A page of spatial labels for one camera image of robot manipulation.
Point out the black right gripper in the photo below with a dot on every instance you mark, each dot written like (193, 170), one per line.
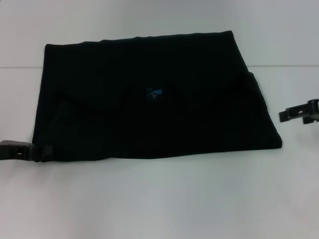
(312, 112)

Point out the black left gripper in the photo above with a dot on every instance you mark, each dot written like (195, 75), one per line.
(15, 150)

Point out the black shirt with FREE print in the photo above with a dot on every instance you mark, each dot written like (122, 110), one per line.
(149, 104)

